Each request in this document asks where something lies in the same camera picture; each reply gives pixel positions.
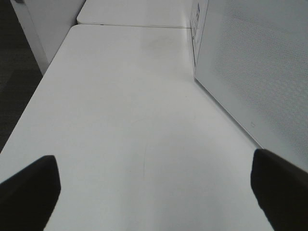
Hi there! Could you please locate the white microwave oven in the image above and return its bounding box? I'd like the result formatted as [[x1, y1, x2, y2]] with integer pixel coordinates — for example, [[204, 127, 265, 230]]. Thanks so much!
[[190, 0, 209, 66]]

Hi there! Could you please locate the white microwave door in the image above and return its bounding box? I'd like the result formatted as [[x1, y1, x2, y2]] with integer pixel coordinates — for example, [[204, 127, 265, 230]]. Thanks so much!
[[195, 0, 308, 170]]

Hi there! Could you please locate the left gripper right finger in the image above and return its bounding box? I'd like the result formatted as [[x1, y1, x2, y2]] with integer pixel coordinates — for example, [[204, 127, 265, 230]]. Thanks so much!
[[250, 149, 308, 231]]

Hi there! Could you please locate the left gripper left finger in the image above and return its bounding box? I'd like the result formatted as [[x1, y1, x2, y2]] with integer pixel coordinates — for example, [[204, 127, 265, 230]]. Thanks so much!
[[0, 155, 61, 231]]

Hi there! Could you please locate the white cabinet panel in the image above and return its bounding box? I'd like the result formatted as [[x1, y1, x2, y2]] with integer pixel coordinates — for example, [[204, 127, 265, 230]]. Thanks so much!
[[11, 0, 85, 74]]

